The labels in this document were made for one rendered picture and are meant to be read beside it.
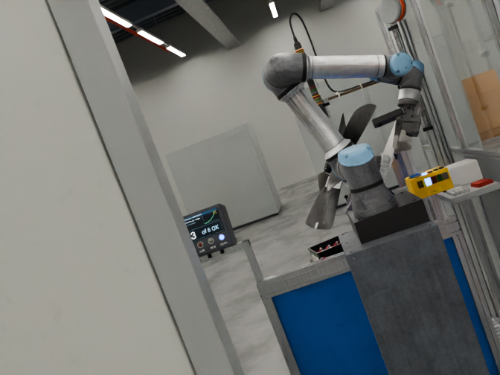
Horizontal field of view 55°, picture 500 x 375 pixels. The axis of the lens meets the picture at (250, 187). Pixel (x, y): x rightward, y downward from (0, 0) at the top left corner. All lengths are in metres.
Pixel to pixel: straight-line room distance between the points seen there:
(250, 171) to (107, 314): 8.92
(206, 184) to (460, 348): 8.35
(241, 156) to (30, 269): 8.92
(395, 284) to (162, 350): 1.05
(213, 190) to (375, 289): 8.26
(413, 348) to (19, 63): 1.41
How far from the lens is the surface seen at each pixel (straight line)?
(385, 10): 2.95
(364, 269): 1.59
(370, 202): 1.63
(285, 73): 1.63
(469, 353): 1.75
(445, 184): 2.12
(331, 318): 2.22
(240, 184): 9.61
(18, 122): 0.70
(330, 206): 2.45
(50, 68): 0.68
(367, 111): 2.46
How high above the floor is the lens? 1.42
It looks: 4 degrees down
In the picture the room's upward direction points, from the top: 21 degrees counter-clockwise
